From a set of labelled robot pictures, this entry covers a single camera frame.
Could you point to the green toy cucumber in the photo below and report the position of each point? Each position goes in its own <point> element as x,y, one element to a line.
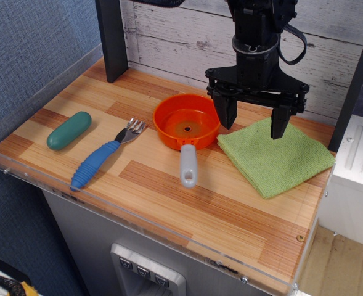
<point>68,131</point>

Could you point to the clear acrylic table guard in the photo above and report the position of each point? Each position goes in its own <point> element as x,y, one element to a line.
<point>222,219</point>

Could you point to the yellow and black object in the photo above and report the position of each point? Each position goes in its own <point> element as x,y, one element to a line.
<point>10,286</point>

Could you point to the green microfibre cloth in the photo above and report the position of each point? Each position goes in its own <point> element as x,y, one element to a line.
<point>274,166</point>

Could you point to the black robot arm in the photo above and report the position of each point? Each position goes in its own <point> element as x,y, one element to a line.
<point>256,22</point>

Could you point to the black left frame post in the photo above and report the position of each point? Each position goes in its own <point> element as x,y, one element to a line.
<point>112,38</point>

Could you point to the grey cabinet with button panel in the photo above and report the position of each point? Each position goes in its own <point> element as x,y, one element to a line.
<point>116,259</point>

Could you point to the black frame post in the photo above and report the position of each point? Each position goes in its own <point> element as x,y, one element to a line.
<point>112,38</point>
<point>348,107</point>

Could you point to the blue handled metal fork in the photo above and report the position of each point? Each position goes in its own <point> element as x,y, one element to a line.
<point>90,166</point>

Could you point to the orange pot grey handle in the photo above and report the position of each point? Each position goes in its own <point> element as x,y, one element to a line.
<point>187,123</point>

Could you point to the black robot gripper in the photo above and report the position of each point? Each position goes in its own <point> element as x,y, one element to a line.
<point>256,78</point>

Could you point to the black right frame post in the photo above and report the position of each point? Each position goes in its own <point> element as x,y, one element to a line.
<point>348,107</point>

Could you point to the white ribbed box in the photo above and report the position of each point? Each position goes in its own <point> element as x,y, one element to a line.
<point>341,208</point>

